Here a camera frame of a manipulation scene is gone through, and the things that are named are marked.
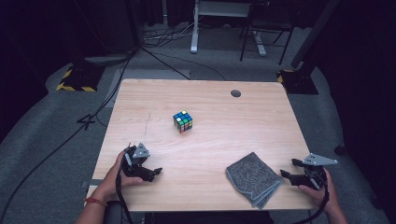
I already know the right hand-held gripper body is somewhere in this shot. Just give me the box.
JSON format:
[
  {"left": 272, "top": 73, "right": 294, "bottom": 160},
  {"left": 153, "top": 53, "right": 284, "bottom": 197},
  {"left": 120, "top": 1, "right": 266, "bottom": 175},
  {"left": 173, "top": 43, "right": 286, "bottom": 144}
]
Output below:
[{"left": 298, "top": 152, "right": 339, "bottom": 191}]

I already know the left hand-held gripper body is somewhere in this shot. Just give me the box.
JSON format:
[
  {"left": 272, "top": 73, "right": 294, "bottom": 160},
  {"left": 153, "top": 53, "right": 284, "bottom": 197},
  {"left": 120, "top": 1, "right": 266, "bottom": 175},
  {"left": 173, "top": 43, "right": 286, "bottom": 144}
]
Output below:
[{"left": 122, "top": 142, "right": 157, "bottom": 183}]

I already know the hazard-striped black stand base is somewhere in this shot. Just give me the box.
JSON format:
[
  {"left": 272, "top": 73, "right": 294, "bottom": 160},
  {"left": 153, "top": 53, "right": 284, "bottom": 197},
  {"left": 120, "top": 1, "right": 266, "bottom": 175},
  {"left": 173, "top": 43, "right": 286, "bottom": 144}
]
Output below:
[
  {"left": 276, "top": 68, "right": 319, "bottom": 95},
  {"left": 55, "top": 63, "right": 106, "bottom": 92}
]

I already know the black chair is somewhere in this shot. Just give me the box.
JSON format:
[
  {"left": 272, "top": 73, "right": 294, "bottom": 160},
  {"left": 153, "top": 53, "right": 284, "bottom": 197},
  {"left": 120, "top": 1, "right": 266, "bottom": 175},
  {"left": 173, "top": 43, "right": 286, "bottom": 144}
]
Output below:
[{"left": 238, "top": 0, "right": 301, "bottom": 65}]

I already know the red bracelet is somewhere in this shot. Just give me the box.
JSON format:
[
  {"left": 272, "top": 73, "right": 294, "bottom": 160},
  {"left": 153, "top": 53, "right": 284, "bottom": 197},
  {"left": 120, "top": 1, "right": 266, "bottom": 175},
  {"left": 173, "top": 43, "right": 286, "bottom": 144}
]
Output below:
[{"left": 83, "top": 197, "right": 108, "bottom": 207}]

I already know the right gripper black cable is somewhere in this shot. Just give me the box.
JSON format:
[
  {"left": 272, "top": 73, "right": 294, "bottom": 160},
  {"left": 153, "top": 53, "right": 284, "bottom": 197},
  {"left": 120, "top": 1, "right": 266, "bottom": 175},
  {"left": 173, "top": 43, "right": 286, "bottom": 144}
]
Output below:
[{"left": 292, "top": 175, "right": 331, "bottom": 224}]

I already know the person's dark clothing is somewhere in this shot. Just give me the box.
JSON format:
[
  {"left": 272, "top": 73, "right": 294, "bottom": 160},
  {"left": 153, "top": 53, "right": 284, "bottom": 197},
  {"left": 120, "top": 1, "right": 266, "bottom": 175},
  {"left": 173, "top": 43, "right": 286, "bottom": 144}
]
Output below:
[{"left": 144, "top": 210, "right": 276, "bottom": 224}]

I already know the slanted dark metal post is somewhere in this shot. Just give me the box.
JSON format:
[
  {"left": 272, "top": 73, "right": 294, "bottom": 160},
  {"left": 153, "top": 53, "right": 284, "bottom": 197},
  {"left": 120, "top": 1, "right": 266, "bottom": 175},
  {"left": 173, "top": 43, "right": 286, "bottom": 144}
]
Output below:
[{"left": 290, "top": 0, "right": 342, "bottom": 69}]

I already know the grey cloth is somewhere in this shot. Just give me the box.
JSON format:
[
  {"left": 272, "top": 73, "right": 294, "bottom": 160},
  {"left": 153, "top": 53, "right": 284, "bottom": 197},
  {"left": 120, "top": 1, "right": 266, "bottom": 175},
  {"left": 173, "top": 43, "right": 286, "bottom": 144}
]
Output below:
[{"left": 225, "top": 151, "right": 284, "bottom": 210}]

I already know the grey tape strip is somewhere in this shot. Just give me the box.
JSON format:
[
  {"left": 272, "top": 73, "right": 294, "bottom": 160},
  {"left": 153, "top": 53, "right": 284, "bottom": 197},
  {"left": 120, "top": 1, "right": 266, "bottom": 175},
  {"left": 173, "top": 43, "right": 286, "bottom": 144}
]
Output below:
[{"left": 80, "top": 178, "right": 104, "bottom": 189}]

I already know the bundle of floor cables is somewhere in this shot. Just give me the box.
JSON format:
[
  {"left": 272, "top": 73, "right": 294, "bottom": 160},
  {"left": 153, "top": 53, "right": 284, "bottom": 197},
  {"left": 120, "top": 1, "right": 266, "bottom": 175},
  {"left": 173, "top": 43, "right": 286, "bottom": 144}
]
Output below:
[{"left": 141, "top": 18, "right": 200, "bottom": 49}]

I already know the person's left hand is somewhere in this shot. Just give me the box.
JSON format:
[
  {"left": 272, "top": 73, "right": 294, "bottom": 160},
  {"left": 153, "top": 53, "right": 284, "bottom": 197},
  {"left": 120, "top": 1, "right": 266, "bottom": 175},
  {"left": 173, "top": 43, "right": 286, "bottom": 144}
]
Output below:
[{"left": 103, "top": 150, "right": 145, "bottom": 197}]

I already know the black caster wheel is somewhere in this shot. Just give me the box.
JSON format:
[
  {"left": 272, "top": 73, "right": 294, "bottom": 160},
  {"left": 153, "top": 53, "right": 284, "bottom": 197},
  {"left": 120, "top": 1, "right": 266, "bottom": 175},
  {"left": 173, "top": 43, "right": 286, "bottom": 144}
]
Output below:
[{"left": 333, "top": 143, "right": 347, "bottom": 157}]

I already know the white desk frame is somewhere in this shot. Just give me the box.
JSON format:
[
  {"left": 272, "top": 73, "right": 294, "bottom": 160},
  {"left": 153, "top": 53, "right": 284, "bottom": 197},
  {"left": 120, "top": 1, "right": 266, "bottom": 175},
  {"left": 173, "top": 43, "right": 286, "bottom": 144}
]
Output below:
[{"left": 190, "top": 0, "right": 267, "bottom": 57}]

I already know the multicoloured puzzle cube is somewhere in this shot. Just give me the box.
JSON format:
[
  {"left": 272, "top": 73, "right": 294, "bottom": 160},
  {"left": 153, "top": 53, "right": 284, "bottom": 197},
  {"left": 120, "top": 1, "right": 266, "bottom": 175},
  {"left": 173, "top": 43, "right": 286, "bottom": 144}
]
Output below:
[{"left": 173, "top": 109, "right": 193, "bottom": 134}]

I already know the person's right hand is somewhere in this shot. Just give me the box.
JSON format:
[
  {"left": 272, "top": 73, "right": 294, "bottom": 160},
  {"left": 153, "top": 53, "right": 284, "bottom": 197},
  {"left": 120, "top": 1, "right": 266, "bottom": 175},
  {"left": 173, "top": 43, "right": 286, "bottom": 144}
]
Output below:
[{"left": 297, "top": 167, "right": 340, "bottom": 213}]

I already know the long black floor cable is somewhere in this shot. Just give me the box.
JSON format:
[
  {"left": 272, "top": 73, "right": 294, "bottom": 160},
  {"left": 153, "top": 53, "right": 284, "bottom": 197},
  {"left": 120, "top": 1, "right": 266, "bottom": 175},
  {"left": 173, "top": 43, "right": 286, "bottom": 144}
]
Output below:
[{"left": 0, "top": 52, "right": 138, "bottom": 223}]

